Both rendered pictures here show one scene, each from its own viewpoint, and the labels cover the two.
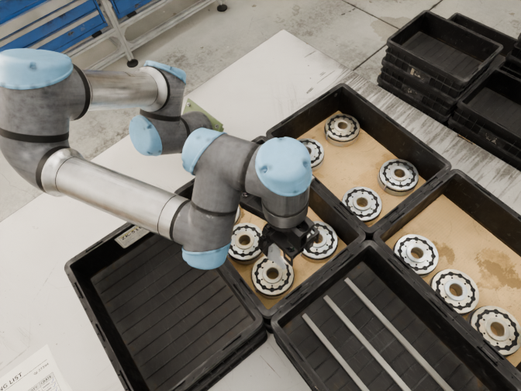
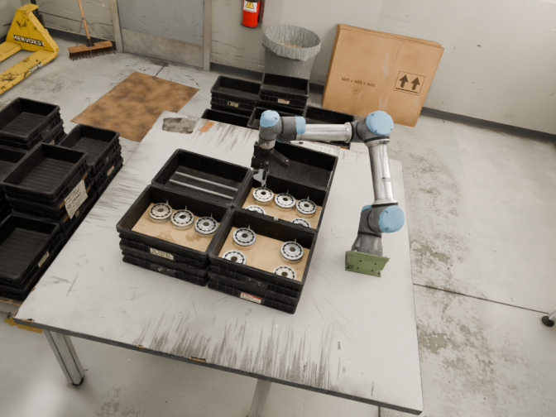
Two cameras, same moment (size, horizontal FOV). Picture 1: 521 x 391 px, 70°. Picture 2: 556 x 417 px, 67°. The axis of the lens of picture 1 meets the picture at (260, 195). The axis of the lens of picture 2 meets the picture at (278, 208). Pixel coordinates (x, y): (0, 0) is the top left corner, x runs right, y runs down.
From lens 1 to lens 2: 1.81 m
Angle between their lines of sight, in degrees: 68
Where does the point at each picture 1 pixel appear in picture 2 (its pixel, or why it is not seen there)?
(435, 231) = (199, 246)
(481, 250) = not seen: hidden behind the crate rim
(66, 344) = not seen: hidden behind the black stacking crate
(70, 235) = (369, 198)
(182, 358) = (274, 165)
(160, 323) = (291, 170)
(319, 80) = (340, 361)
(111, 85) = (373, 160)
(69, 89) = (366, 130)
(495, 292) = (161, 230)
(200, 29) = not seen: outside the picture
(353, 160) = (264, 265)
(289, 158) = (268, 113)
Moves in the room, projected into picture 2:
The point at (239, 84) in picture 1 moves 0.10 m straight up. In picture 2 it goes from (391, 323) to (400, 311)
